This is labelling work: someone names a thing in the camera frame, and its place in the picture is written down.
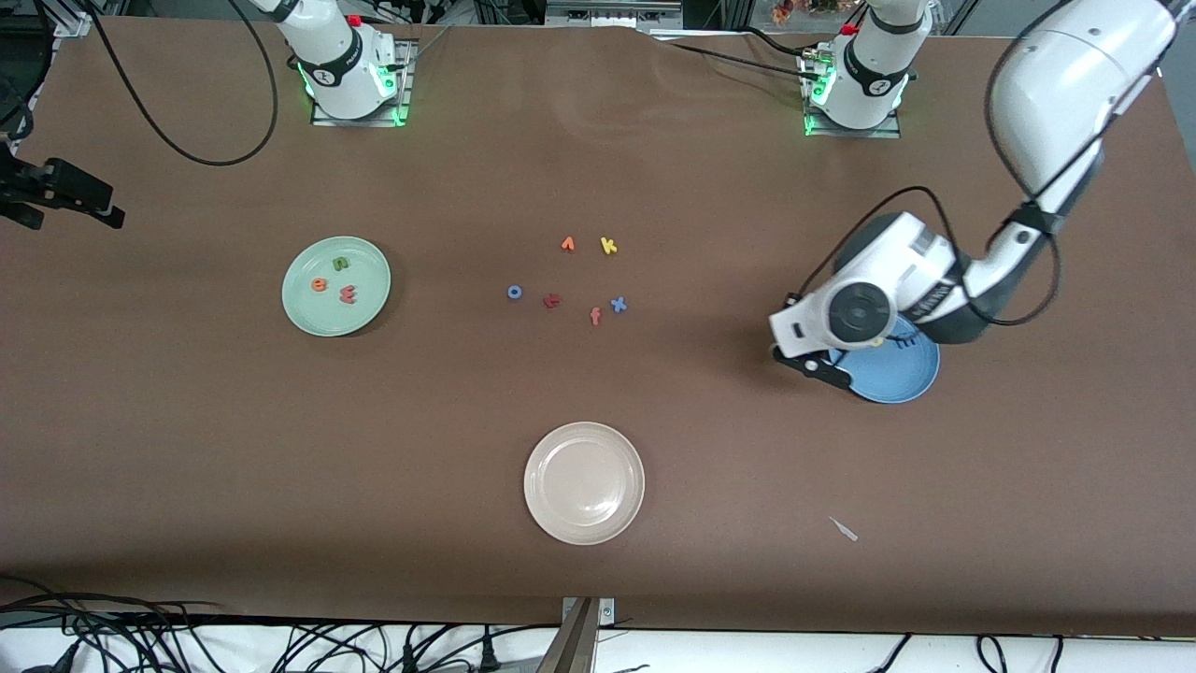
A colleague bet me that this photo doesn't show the grey metal bracket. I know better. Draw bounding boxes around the grey metal bracket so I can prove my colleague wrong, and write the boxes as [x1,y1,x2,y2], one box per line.
[561,597,617,627]

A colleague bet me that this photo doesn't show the blue plate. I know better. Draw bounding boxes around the blue plate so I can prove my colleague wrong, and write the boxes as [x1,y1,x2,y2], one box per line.
[830,316,941,405]

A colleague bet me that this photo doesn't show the grey metal beam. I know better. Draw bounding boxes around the grey metal beam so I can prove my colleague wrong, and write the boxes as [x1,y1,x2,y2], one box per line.
[534,598,601,673]

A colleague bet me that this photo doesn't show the grey metal box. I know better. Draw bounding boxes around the grey metal box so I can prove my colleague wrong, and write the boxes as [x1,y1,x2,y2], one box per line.
[547,0,683,29]

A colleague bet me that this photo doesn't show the orange dried flowers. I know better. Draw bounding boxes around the orange dried flowers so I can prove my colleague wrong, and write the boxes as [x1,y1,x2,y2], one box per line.
[771,0,842,24]

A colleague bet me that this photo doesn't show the beige plate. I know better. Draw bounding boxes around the beige plate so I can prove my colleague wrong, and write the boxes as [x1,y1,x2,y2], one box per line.
[523,422,647,546]

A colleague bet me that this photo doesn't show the light green plate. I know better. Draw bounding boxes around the light green plate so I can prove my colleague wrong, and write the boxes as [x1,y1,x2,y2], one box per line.
[281,236,392,338]

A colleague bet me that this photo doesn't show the brown table cover sheet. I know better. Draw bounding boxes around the brown table cover sheet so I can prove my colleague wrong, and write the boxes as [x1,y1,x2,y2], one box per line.
[0,14,1196,638]

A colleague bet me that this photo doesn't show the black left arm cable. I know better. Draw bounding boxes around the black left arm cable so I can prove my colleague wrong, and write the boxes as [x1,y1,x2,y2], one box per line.
[790,0,1169,328]

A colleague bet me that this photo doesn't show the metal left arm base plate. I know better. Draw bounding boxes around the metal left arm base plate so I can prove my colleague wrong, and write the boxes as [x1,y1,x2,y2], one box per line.
[802,51,904,140]

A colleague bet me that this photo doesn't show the black base cable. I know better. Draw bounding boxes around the black base cable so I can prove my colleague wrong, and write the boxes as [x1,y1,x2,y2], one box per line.
[738,26,823,59]
[668,41,823,80]

